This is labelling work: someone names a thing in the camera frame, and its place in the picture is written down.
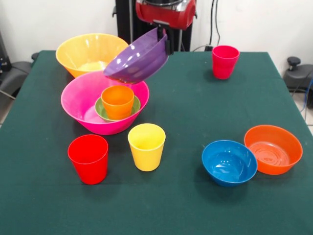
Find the stack of green bowls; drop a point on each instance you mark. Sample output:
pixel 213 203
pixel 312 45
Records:
pixel 97 110

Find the purple bowl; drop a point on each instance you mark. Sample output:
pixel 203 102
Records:
pixel 139 63

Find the orange-red bowl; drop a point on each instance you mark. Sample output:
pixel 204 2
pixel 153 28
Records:
pixel 274 169

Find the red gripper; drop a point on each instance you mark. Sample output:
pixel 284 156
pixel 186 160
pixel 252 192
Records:
pixel 168 16

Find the black machine base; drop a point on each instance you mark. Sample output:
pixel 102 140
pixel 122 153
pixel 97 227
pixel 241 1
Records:
pixel 14 73
pixel 298 78

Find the large pink bowl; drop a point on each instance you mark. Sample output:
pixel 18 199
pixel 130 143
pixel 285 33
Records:
pixel 73 105

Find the orange cup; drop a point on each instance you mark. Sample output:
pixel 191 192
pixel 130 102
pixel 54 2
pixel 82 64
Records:
pixel 118 116
pixel 117 105

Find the yellow cup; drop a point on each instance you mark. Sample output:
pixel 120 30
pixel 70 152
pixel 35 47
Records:
pixel 146 159

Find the large orange bowl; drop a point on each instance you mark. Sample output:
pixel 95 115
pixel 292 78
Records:
pixel 73 56

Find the crimson cup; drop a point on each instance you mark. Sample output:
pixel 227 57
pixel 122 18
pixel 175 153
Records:
pixel 223 68

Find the dark green table cloth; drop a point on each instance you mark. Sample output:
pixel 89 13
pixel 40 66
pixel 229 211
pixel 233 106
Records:
pixel 156 208

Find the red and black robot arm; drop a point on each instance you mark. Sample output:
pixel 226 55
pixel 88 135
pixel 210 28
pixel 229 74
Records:
pixel 162 2

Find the blue bowl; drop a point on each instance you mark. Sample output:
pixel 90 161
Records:
pixel 230 180

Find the red cup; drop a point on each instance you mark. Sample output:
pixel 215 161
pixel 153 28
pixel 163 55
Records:
pixel 90 171

